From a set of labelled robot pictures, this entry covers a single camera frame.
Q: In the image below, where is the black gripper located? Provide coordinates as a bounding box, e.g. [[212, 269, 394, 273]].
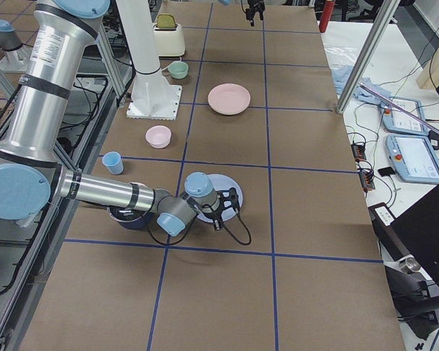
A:
[[204, 187, 240, 231]]

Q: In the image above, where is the blue plate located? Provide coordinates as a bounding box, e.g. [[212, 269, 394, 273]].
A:
[[208, 174, 244, 222]]

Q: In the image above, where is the pink plate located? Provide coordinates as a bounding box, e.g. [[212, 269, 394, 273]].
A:
[[208, 83, 251, 116]]

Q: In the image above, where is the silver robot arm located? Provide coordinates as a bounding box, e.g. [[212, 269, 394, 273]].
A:
[[0, 19, 32, 73], [0, 1, 240, 236]]

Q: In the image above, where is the dark blue pot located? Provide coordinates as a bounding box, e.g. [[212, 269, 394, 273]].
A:
[[107, 190, 154, 230]]

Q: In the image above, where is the pink bowl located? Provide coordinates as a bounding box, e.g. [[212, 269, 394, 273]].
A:
[[145, 125, 172, 148]]

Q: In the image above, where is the blue cup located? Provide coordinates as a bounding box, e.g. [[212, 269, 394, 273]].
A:
[[102, 151, 124, 175]]

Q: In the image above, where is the green bowl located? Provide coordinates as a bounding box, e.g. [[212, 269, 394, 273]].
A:
[[168, 61, 189, 80]]

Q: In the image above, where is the cream toaster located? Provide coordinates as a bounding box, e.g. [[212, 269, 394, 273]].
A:
[[153, 19, 186, 57]]

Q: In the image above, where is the blue cloth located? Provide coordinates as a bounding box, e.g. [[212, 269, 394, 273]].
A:
[[331, 64, 392, 106]]

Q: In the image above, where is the metal reacher tool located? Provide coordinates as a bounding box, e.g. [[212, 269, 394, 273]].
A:
[[359, 83, 439, 134]]

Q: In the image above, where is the teach pendant tablet far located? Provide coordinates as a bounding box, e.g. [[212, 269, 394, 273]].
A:
[[380, 97, 428, 136]]

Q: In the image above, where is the teach pendant tablet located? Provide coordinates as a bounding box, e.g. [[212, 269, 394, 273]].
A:
[[386, 134, 439, 184], [380, 97, 428, 136]]

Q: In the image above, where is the black monitor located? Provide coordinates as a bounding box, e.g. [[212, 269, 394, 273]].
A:
[[369, 184, 439, 285]]

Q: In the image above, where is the teach pendant tablet near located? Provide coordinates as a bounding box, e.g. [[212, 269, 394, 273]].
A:
[[386, 134, 439, 184]]

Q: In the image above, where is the clear plastic bag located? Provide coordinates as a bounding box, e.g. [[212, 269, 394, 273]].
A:
[[323, 43, 360, 69]]

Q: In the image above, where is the toast slice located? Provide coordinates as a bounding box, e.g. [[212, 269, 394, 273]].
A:
[[156, 13, 176, 30]]

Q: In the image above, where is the red cylinder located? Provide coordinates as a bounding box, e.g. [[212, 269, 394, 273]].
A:
[[319, 0, 335, 33]]

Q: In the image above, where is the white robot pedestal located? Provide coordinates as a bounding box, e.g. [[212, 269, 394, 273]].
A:
[[119, 1, 182, 120]]

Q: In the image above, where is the black overhead camera gripper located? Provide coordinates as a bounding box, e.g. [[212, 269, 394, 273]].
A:
[[244, 0, 266, 26]]

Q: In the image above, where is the aluminium frame post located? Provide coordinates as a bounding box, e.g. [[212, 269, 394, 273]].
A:
[[336, 0, 400, 114]]

